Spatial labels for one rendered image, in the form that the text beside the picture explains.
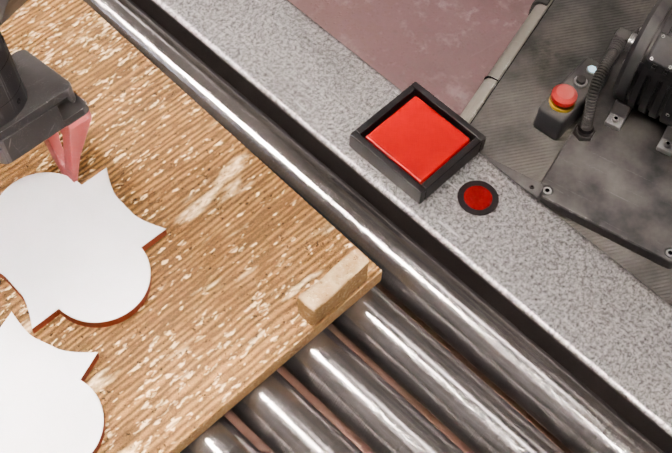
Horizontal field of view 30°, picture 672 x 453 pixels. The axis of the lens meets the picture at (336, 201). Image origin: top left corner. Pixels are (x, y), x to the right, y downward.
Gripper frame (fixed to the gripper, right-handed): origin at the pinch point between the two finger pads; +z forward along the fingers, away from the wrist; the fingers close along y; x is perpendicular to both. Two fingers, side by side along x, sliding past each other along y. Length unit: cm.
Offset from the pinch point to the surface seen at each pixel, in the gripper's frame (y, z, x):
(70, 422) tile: -8.1, 4.9, -14.7
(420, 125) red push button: 27.3, 5.9, -12.0
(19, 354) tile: -7.7, 3.1, -8.7
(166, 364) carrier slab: -0.6, 6.0, -15.0
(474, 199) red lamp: 26.2, 9.2, -18.4
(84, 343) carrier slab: -3.7, 4.6, -10.2
